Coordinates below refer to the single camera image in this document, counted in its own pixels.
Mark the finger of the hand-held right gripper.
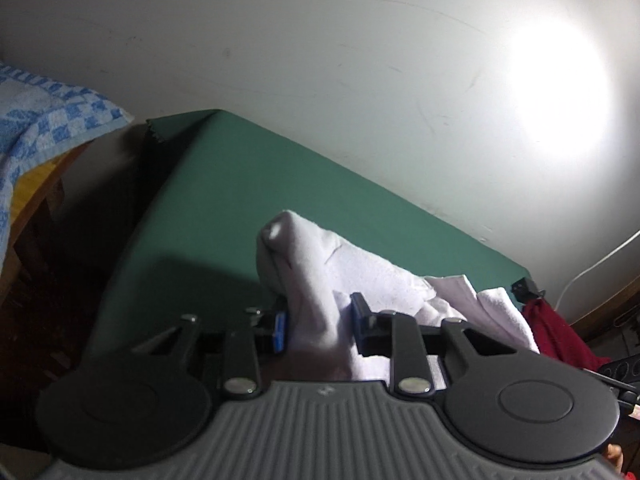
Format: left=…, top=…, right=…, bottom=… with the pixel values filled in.
left=587, top=369, right=640, bottom=407

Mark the white cable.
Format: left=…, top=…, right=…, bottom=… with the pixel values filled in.
left=554, top=230, right=640, bottom=311

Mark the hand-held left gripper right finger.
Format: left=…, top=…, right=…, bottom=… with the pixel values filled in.
left=350, top=292, right=522, bottom=397

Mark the dark red knitted sweater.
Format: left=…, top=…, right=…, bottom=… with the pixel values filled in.
left=522, top=299, right=613, bottom=373

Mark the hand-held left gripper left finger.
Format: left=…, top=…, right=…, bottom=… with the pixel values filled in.
left=131, top=296, right=289, bottom=401

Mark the black clip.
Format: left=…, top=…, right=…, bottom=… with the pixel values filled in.
left=511, top=277, right=545, bottom=305

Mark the blue checkered towel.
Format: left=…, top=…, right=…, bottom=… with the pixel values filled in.
left=0, top=62, right=135, bottom=266

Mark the white cloth garment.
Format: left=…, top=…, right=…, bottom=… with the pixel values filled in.
left=255, top=210, right=541, bottom=396

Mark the wooden bed frame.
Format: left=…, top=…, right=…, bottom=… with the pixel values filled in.
left=0, top=140, right=96, bottom=306

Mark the green table cloth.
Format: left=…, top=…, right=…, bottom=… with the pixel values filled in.
left=82, top=109, right=533, bottom=386

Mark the yellow sheet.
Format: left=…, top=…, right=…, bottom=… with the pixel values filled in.
left=10, top=152, right=71, bottom=233

